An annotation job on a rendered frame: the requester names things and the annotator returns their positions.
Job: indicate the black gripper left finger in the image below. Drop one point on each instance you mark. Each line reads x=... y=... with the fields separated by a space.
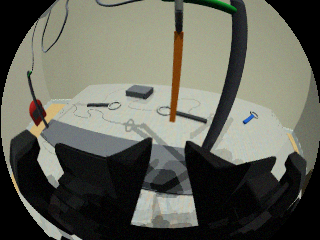
x=121 y=175

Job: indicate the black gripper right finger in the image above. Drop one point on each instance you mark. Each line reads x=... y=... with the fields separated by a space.
x=215 y=181

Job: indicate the grey wire loop rig on posts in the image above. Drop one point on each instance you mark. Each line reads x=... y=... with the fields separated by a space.
x=167 y=171

